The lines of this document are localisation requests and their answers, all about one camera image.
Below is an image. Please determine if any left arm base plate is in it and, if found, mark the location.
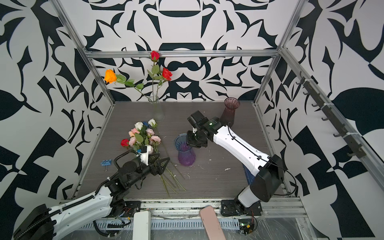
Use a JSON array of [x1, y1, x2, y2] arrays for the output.
[[119, 201, 142, 218]]

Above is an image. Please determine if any small circuit board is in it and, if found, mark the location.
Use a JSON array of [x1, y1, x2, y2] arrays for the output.
[[239, 217, 258, 235]]

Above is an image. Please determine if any large red artificial rose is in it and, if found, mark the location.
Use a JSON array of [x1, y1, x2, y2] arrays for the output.
[[155, 68, 173, 99]]

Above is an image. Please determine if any grey hook rack rail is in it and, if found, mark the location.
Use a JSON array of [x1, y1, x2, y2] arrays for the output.
[[297, 74, 367, 159]]

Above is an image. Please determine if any orange artificial rose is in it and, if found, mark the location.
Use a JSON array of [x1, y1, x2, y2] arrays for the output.
[[104, 70, 151, 101]]

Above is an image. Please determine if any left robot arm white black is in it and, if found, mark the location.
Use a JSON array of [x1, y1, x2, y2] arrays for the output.
[[13, 149, 170, 240]]

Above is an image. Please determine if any blue book yellow label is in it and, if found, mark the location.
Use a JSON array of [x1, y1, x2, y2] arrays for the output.
[[243, 166, 255, 185]]

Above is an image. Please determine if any small red artificial rose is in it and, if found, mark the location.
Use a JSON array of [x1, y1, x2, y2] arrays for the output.
[[148, 51, 163, 102]]

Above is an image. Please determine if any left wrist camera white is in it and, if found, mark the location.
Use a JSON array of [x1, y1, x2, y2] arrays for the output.
[[137, 145, 154, 166]]

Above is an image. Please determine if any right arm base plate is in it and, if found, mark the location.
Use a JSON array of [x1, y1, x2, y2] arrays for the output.
[[220, 199, 263, 217]]

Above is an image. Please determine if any white phone-like device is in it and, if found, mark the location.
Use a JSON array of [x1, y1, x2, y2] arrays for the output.
[[132, 211, 152, 240]]

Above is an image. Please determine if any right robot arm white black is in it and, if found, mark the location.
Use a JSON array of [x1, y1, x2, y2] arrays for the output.
[[187, 111, 288, 209]]

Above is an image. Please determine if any dark maroon glass vase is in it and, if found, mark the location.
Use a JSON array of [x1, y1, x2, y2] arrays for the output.
[[220, 98, 240, 128]]

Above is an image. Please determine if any blue binder clip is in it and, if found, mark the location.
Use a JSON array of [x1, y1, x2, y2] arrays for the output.
[[101, 159, 112, 172]]

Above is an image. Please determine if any clear glass vase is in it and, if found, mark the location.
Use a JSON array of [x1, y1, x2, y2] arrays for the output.
[[149, 94, 165, 122]]

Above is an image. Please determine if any pink phone-like device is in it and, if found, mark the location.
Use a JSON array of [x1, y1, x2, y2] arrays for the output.
[[200, 206, 226, 240]]

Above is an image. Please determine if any purple blue glass vase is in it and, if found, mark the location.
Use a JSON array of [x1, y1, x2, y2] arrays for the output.
[[174, 134, 196, 167]]

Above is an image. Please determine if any bunch of artificial flowers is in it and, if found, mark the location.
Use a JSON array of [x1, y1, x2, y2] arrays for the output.
[[121, 119, 187, 195]]

